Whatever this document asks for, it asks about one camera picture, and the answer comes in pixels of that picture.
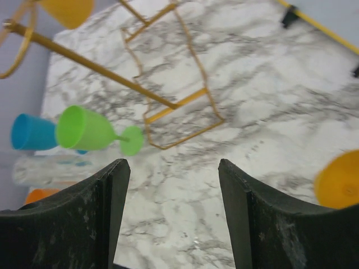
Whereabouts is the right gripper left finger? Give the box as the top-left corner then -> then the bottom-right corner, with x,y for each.
1,159 -> 130,268

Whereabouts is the blue plastic wine glass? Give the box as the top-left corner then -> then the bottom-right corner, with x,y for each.
11,114 -> 88,152

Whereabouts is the small whiteboard yellow frame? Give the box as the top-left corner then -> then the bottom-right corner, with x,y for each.
278,0 -> 358,55

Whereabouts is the gold wire glass rack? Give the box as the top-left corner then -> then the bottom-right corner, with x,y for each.
0,0 -> 225,151

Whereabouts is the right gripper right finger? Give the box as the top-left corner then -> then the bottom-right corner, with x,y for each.
218,159 -> 358,268

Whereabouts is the orange plastic wine glass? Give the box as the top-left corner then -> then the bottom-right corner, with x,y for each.
24,188 -> 60,205

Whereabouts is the green plastic wine glass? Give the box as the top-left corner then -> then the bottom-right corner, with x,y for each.
55,105 -> 144,156

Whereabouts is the yellow plastic wine glass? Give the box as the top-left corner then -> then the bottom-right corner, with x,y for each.
39,0 -> 95,30

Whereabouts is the clear glass blue tint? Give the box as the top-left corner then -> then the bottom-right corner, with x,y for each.
12,155 -> 96,187

